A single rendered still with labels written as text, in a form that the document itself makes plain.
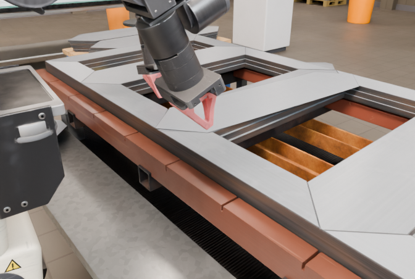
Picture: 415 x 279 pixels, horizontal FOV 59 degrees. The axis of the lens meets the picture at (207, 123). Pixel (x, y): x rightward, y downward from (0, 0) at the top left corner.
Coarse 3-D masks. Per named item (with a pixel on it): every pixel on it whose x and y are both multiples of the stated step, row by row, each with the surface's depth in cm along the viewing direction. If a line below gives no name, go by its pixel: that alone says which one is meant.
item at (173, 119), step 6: (168, 114) 95; (174, 114) 95; (180, 114) 95; (162, 120) 92; (168, 120) 92; (174, 120) 92; (180, 120) 92; (186, 120) 92; (174, 126) 89; (180, 126) 89; (186, 126) 89; (192, 126) 89; (198, 126) 89; (204, 132) 86
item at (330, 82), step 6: (312, 72) 127; (306, 78) 121; (312, 78) 121; (318, 78) 121; (324, 78) 121; (330, 78) 121; (324, 84) 116; (330, 84) 116; (336, 84) 116; (342, 84) 116; (348, 84) 116; (342, 90) 111
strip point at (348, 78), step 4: (316, 72) 127; (320, 72) 127; (324, 72) 127; (328, 76) 124; (332, 76) 124; (336, 76) 124; (340, 76) 124; (344, 76) 124; (348, 76) 124; (352, 76) 123; (340, 80) 120; (344, 80) 120; (348, 80) 119; (352, 80) 119; (352, 84) 116; (356, 84) 116
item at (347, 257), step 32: (96, 64) 145; (224, 64) 143; (256, 64) 145; (96, 96) 111; (352, 96) 117; (384, 96) 110; (224, 128) 88; (256, 128) 95; (192, 160) 79; (256, 192) 66; (288, 224) 62; (352, 256) 53
